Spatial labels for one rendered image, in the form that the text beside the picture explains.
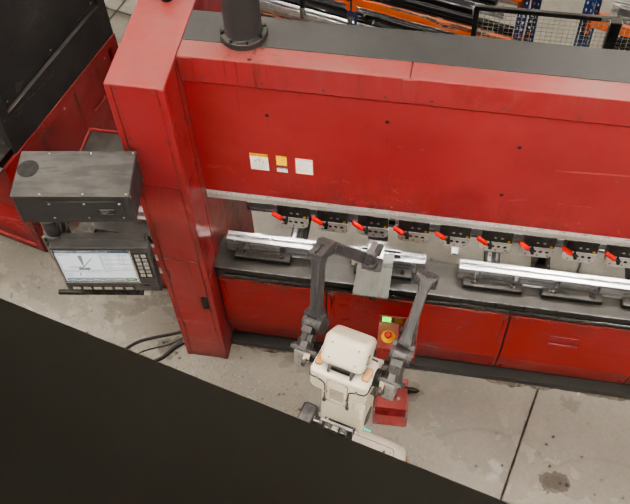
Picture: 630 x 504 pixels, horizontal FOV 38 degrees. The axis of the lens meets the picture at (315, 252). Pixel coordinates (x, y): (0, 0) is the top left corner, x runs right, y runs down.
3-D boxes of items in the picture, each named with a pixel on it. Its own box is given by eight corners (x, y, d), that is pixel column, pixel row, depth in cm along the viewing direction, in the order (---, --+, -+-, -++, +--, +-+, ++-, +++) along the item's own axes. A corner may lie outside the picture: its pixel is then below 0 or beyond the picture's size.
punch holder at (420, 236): (397, 240, 451) (398, 220, 438) (399, 226, 456) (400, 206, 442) (427, 243, 449) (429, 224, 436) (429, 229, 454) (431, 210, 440)
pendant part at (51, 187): (60, 302, 446) (6, 196, 375) (69, 260, 460) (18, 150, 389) (163, 302, 444) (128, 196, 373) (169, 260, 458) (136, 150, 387)
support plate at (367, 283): (352, 294, 456) (352, 293, 455) (359, 251, 470) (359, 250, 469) (388, 299, 454) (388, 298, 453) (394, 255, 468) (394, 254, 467)
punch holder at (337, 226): (317, 230, 456) (316, 210, 442) (320, 216, 461) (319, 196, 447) (347, 233, 454) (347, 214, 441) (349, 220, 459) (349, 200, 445)
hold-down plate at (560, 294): (540, 297, 465) (541, 294, 462) (541, 289, 468) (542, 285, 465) (601, 305, 461) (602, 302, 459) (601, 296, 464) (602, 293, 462)
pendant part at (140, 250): (68, 291, 433) (47, 248, 403) (72, 270, 439) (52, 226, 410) (162, 291, 431) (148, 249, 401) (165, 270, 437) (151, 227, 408)
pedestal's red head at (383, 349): (375, 358, 472) (376, 342, 457) (378, 331, 481) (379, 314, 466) (414, 362, 470) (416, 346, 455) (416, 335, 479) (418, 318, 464)
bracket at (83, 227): (69, 261, 454) (65, 254, 448) (84, 222, 468) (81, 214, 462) (146, 271, 449) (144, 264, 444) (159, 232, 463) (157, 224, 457)
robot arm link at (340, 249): (314, 246, 407) (333, 254, 402) (318, 234, 407) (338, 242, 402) (356, 261, 444) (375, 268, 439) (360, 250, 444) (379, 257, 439)
